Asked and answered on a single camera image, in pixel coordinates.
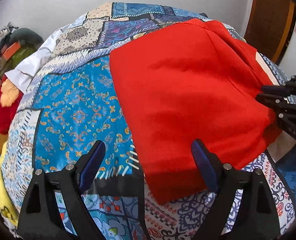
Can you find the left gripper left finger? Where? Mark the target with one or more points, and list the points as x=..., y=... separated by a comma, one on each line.
x=40, y=217

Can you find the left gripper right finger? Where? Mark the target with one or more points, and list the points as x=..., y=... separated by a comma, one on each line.
x=243, y=207

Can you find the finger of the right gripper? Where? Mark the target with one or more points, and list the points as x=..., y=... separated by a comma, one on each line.
x=286, y=89
x=285, y=112

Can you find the red garment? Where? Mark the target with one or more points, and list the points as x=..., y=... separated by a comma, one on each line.
x=191, y=80

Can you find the yellow blanket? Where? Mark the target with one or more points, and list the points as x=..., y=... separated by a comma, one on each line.
x=7, y=210

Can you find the brown wooden door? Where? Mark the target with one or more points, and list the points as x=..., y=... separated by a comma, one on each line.
x=270, y=27

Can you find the red plush toy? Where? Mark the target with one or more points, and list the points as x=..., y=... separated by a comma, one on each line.
x=10, y=97

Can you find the blue patchwork bedspread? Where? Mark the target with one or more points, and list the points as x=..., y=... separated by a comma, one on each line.
x=71, y=103

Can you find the white pillow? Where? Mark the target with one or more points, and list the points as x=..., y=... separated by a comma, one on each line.
x=22, y=75

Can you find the green bag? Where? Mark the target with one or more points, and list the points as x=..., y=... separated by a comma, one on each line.
x=9, y=62

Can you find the orange box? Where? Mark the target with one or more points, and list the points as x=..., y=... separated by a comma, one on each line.
x=10, y=51

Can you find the dark green cushion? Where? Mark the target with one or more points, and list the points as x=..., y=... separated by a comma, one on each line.
x=26, y=35

